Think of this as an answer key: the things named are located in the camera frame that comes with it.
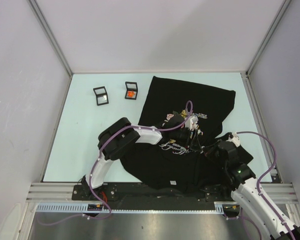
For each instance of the red leaf brooch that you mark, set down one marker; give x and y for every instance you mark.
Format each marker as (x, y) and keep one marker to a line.
(130, 94)

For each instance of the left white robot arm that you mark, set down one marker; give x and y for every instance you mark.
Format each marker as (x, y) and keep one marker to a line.
(118, 139)

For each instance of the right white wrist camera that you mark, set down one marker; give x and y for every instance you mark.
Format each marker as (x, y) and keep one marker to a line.
(234, 138)

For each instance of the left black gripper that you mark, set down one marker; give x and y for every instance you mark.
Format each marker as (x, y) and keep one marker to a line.
(187, 141)

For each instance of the aluminium frame rail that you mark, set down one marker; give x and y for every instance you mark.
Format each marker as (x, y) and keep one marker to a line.
(279, 193)

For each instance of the left black display box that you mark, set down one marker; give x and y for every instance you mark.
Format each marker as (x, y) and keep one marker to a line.
(101, 95)

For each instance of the white slotted cable duct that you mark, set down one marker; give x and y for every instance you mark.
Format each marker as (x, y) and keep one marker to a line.
(94, 208)

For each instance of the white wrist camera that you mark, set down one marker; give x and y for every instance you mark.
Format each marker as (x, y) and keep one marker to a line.
(192, 123)
(234, 138)

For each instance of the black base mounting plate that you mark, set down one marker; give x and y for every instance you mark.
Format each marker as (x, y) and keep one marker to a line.
(117, 191)

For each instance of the black floral print t-shirt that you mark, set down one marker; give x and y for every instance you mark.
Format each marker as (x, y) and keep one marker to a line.
(168, 165)

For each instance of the right black display box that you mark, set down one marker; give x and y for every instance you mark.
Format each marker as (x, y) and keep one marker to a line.
(131, 86)

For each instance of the black display box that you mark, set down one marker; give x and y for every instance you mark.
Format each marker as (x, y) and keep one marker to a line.
(131, 86)
(101, 95)

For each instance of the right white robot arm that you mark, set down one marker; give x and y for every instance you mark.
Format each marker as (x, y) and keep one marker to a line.
(232, 162)

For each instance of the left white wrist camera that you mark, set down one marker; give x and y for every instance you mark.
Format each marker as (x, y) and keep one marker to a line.
(192, 123)

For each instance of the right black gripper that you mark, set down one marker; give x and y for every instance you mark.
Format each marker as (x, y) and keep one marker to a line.
(208, 152)

